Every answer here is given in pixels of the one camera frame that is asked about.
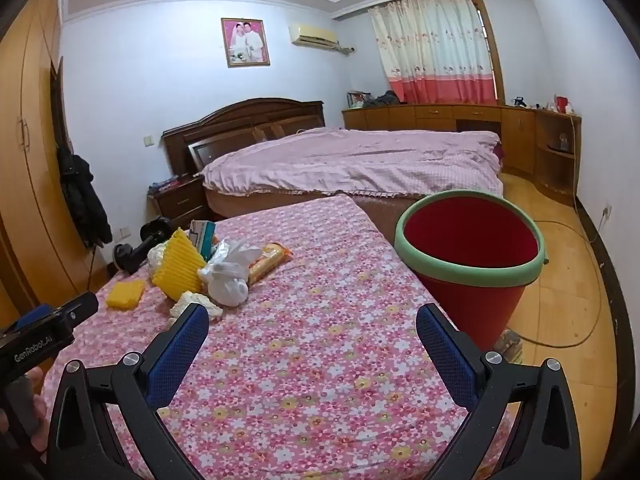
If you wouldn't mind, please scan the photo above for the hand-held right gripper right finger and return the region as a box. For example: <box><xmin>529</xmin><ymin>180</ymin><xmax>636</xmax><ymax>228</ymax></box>
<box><xmin>416</xmin><ymin>302</ymin><xmax>596</xmax><ymax>480</ymax></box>

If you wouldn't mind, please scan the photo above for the white plastic bag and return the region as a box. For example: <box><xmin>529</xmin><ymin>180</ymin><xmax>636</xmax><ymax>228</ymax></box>
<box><xmin>197</xmin><ymin>240</ymin><xmax>263</xmax><ymax>307</ymax></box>

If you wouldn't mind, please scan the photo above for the framed wall photo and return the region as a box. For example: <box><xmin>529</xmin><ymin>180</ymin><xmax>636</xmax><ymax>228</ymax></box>
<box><xmin>221</xmin><ymin>17</ymin><xmax>271</xmax><ymax>68</ymax></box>

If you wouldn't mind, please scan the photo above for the orange snack packet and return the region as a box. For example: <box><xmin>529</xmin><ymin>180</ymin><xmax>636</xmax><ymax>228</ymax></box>
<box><xmin>247</xmin><ymin>242</ymin><xmax>293</xmax><ymax>285</ymax></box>

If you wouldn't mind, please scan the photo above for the dark wooden bed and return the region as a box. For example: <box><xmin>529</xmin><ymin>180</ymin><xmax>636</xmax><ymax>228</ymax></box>
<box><xmin>161</xmin><ymin>99</ymin><xmax>503</xmax><ymax>221</ymax></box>

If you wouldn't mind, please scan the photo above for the wooden window frame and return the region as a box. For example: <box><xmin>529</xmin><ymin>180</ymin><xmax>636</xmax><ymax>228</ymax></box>
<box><xmin>470</xmin><ymin>0</ymin><xmax>507</xmax><ymax>107</ymax></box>

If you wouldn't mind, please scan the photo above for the pink floral tablecloth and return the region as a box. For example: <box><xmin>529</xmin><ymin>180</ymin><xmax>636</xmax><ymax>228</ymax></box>
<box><xmin>42</xmin><ymin>194</ymin><xmax>516</xmax><ymax>480</ymax></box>

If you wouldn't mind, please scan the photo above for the long wooden cabinet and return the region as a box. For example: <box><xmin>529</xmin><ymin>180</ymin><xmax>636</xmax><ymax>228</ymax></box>
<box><xmin>341</xmin><ymin>104</ymin><xmax>538</xmax><ymax>176</ymax></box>

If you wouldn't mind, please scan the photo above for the white foam net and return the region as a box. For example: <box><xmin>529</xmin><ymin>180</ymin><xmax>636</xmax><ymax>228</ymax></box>
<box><xmin>146</xmin><ymin>244</ymin><xmax>171</xmax><ymax>278</ymax></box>

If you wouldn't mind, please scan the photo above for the black jacket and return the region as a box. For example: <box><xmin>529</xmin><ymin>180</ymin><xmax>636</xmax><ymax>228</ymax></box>
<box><xmin>56</xmin><ymin>145</ymin><xmax>113</xmax><ymax>248</ymax></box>

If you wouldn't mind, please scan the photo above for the red bucket with green rim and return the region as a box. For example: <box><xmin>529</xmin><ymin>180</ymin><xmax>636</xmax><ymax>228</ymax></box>
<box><xmin>394</xmin><ymin>190</ymin><xmax>550</xmax><ymax>351</ymax></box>

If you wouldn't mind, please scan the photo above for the wooden wardrobe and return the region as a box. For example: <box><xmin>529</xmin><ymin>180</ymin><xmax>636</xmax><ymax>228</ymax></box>
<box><xmin>0</xmin><ymin>0</ymin><xmax>113</xmax><ymax>341</ymax></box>

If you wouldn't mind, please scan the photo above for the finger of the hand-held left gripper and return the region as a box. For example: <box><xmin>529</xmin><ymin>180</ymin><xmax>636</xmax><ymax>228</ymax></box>
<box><xmin>59</xmin><ymin>292</ymin><xmax>99</xmax><ymax>341</ymax></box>

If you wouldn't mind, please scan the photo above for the thin floor cable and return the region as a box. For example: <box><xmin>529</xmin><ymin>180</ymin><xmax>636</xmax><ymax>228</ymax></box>
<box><xmin>510</xmin><ymin>110</ymin><xmax>608</xmax><ymax>348</ymax></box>

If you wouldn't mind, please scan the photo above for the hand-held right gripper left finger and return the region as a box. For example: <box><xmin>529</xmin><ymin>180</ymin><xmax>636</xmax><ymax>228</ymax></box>
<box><xmin>47</xmin><ymin>302</ymin><xmax>210</xmax><ymax>480</ymax></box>

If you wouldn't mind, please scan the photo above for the pile of books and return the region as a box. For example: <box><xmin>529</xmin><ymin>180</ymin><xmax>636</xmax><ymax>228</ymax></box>
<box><xmin>495</xmin><ymin>330</ymin><xmax>523</xmax><ymax>363</ymax></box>

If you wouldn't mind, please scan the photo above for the yellow corrugated foam piece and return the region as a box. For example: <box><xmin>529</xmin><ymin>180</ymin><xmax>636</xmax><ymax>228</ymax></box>
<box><xmin>151</xmin><ymin>227</ymin><xmax>207</xmax><ymax>298</ymax></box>

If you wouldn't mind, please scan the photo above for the person's left hand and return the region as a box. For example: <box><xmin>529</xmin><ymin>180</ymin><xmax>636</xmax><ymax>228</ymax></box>
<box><xmin>29</xmin><ymin>366</ymin><xmax>48</xmax><ymax>423</ymax></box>

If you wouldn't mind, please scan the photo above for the blue and white carton box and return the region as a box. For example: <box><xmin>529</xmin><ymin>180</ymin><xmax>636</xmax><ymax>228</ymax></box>
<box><xmin>189</xmin><ymin>220</ymin><xmax>218</xmax><ymax>262</ymax></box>

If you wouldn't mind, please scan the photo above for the yellow sponge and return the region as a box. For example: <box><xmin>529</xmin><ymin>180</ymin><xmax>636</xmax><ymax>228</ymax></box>
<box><xmin>106</xmin><ymin>280</ymin><xmax>147</xmax><ymax>308</ymax></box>

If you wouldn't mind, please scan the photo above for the pink checked blanket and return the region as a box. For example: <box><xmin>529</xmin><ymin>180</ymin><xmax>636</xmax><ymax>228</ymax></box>
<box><xmin>195</xmin><ymin>127</ymin><xmax>503</xmax><ymax>198</ymax></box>

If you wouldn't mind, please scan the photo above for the wall air conditioner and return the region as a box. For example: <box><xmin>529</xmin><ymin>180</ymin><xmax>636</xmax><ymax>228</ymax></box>
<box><xmin>289</xmin><ymin>23</ymin><xmax>342</xmax><ymax>50</ymax></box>

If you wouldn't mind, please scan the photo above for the white and red curtain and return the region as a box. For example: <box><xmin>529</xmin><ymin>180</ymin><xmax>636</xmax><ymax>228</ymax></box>
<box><xmin>368</xmin><ymin>0</ymin><xmax>498</xmax><ymax>106</ymax></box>

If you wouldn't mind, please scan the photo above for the black dumbbell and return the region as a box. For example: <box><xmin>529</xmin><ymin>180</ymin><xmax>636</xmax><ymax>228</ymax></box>
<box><xmin>112</xmin><ymin>216</ymin><xmax>176</xmax><ymax>275</ymax></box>

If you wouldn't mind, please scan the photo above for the wooden corner shelf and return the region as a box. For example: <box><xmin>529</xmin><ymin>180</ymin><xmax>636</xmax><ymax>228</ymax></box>
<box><xmin>534</xmin><ymin>110</ymin><xmax>582</xmax><ymax>206</ymax></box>

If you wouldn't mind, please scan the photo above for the dark wooden nightstand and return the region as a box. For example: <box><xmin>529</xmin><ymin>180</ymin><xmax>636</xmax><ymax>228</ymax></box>
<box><xmin>147</xmin><ymin>176</ymin><xmax>208</xmax><ymax>218</ymax></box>

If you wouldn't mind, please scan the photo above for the white cauliflower toy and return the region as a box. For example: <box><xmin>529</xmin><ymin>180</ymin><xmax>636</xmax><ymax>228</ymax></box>
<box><xmin>169</xmin><ymin>290</ymin><xmax>224</xmax><ymax>322</ymax></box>

